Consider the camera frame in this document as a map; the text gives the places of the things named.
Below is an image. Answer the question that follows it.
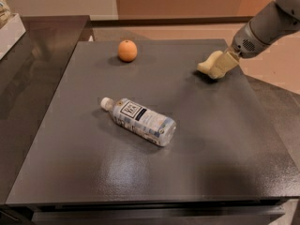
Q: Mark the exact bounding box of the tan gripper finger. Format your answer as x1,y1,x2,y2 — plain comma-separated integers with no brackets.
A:
213,52,239,79

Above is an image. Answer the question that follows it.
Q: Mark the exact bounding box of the yellow sponge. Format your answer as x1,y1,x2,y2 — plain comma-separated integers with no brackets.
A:
197,51,224,80

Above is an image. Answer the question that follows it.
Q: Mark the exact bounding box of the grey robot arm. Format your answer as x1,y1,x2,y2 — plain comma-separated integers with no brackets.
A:
210,0,300,79

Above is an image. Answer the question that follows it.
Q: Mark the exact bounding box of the orange fruit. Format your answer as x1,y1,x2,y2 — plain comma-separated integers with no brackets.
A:
118,40,138,62

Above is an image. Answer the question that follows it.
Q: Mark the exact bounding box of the clear plastic water bottle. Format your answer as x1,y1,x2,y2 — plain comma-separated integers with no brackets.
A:
100,97,176,147

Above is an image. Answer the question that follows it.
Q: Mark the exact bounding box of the dark side counter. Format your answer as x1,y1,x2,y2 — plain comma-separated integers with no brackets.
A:
0,15,94,206

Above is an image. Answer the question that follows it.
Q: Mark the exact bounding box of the white box on counter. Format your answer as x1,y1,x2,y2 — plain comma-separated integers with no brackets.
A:
0,13,26,60

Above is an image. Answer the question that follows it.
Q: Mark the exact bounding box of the packaged item on box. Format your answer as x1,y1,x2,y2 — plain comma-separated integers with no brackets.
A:
0,0,11,28

